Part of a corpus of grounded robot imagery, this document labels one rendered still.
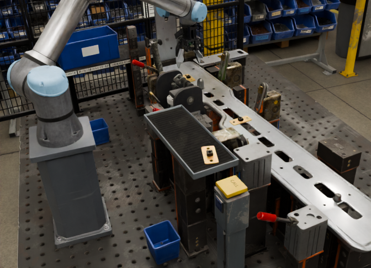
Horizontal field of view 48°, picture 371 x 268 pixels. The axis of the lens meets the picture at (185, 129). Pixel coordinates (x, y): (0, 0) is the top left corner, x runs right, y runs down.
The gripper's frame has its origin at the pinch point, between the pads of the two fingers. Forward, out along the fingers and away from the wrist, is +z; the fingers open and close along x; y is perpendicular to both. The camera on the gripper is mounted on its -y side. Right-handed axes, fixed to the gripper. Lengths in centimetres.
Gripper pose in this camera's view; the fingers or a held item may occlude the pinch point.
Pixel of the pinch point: (187, 63)
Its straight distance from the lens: 198.9
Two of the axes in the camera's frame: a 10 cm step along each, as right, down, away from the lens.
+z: 0.4, 8.5, 5.2
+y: 4.3, 4.6, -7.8
